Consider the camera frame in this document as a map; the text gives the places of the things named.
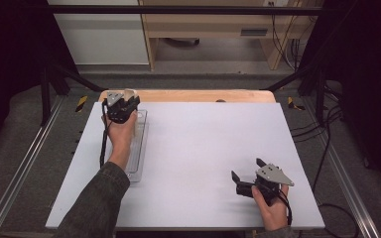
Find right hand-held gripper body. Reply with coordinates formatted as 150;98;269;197
235;163;296;206

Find light wooden desk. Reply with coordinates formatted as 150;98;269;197
138;0;316;71

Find black floor cables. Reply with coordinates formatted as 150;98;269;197
290;82;361;238

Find black horizontal frame bar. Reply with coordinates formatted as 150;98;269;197
43;4;325;16

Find yellow black tape strip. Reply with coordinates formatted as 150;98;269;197
75;95;89;114
286;95;307;112

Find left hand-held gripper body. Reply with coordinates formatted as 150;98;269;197
102;90;141;125

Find grey drawer handle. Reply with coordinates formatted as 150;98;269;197
239;28;269;38

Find black frame stand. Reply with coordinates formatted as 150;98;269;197
39;61;107;127
260;60;328;127

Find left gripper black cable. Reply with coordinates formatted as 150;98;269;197
98;98;113;169

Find dark curtain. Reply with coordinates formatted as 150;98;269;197
0;0;77;162
306;0;381;191

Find white cabinet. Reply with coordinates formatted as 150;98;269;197
47;0;150;65

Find cable bundle under desk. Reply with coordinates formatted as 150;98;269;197
270;1;313;71

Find clear plastic packaging box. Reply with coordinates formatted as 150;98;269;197
124;109;150;183

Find person's left hand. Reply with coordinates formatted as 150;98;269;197
103;110;139;167

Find wooden table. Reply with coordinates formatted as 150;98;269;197
97;88;277;104

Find aluminium floor rail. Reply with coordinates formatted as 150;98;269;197
0;94;65;238
301;96;381;238

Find person's right hand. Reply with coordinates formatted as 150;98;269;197
250;183;291;232

